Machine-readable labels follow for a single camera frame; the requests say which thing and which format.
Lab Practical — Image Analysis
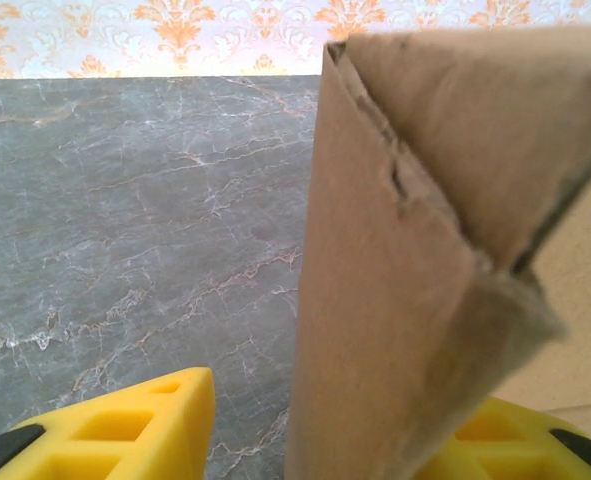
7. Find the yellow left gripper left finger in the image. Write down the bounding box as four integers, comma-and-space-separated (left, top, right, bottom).
0, 367, 214, 480

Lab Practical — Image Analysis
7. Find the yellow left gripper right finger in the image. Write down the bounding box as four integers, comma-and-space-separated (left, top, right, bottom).
409, 397, 591, 480

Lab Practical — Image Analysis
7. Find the brown cardboard box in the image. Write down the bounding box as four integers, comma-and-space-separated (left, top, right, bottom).
284, 24, 591, 480

